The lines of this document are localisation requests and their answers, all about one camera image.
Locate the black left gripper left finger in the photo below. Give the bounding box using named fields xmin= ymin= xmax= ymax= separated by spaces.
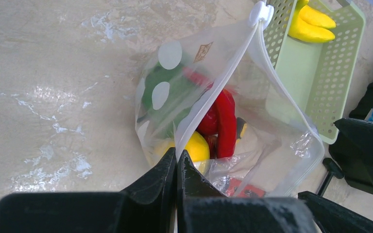
xmin=0 ymin=148 xmax=176 ymax=233

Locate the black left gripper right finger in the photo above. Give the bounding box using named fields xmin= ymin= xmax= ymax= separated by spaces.
xmin=177 ymin=150 xmax=317 ymax=233

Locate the light green plastic basket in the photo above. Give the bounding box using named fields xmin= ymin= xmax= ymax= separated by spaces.
xmin=264 ymin=0 xmax=365 ymax=144

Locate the yellow black screwdriver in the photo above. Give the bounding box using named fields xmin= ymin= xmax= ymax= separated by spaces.
xmin=236 ymin=117 xmax=247 ymax=142

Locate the red chili pepper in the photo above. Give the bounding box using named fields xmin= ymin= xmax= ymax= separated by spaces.
xmin=183 ymin=67 xmax=237 ymax=160

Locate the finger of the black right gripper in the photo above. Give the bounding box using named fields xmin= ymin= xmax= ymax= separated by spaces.
xmin=298 ymin=191 xmax=373 ymax=233
xmin=334 ymin=118 xmax=373 ymax=194

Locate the black hammer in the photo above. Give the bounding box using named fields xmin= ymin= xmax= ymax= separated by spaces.
xmin=317 ymin=157 xmax=345 ymax=197

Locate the red handled adjustable wrench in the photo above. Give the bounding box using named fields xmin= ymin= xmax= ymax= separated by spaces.
xmin=225 ymin=178 xmax=266 ymax=198

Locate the clear dotted zip top bag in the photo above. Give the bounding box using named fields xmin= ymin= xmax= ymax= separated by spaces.
xmin=135 ymin=1 xmax=324 ymax=197

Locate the yellow banana bunch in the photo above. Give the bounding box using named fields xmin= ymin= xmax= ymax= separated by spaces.
xmin=288 ymin=0 xmax=336 ymax=43

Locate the green bell pepper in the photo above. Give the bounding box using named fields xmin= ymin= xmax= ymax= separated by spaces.
xmin=136 ymin=63 xmax=198 ymax=139

